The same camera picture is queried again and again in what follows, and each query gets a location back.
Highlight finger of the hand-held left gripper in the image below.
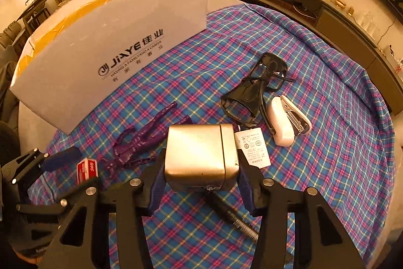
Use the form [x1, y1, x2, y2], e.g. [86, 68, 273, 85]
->
[0, 146, 82, 194]
[14, 179, 87, 225]

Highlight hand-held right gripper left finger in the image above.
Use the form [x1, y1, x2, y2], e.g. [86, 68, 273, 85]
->
[38, 147, 167, 269]

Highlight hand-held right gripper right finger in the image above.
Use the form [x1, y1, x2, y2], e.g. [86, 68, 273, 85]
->
[238, 151, 367, 269]

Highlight red staple box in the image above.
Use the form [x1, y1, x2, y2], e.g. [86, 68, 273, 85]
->
[76, 157, 99, 184]

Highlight black marker pen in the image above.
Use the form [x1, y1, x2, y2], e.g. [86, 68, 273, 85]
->
[206, 192, 260, 241]

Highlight white paper tag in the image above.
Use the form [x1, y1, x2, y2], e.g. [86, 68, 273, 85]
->
[236, 128, 272, 169]

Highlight gold metal box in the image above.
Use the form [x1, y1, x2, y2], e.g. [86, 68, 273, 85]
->
[164, 123, 241, 192]

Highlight white cardboard box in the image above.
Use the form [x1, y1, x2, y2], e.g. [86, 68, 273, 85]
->
[9, 0, 210, 135]

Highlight white stapler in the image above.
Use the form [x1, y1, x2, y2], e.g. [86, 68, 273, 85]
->
[267, 95, 313, 146]

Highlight blue plaid tablecloth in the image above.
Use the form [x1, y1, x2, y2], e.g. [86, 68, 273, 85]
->
[27, 3, 395, 269]

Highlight black safety glasses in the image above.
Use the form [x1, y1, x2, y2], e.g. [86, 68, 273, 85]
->
[220, 52, 296, 135]

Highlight dark dining table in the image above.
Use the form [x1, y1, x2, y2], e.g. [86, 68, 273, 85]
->
[17, 0, 62, 33]

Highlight cluster of clear glasses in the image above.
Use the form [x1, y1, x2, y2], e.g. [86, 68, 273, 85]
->
[356, 12, 378, 36]

